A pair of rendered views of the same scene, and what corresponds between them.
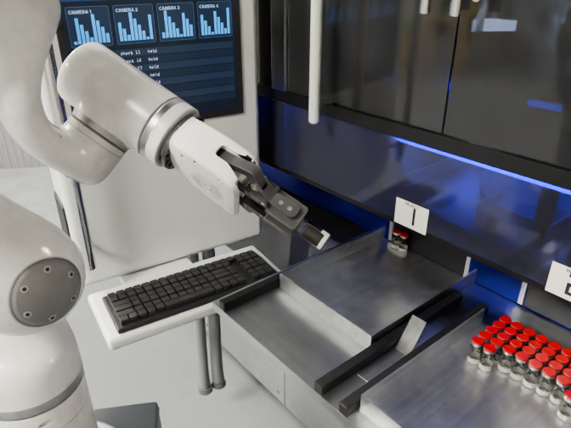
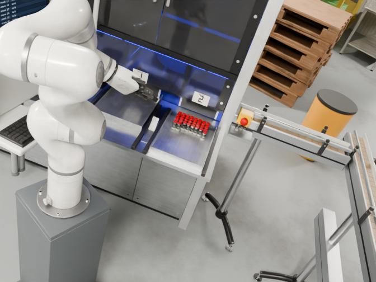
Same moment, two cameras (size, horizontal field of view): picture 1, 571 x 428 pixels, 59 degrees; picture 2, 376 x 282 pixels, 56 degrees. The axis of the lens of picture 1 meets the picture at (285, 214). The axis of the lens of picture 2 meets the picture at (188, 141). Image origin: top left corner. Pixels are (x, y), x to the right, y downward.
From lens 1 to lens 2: 0.90 m
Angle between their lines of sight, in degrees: 41
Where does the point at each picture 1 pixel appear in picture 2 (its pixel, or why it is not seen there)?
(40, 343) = (79, 148)
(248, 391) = (28, 170)
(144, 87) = (102, 55)
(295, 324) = (108, 127)
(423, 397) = (164, 142)
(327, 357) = (127, 137)
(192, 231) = (24, 90)
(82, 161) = not seen: hidden behind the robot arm
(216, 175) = (132, 85)
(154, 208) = (9, 81)
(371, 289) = (127, 108)
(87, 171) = not seen: hidden behind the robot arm
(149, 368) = not seen: outside the picture
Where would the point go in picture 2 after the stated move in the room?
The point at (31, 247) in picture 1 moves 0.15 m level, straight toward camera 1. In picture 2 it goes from (102, 117) to (144, 139)
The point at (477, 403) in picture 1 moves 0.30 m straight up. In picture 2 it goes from (179, 141) to (196, 90)
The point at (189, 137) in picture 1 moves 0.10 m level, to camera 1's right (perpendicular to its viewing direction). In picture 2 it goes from (122, 73) to (147, 71)
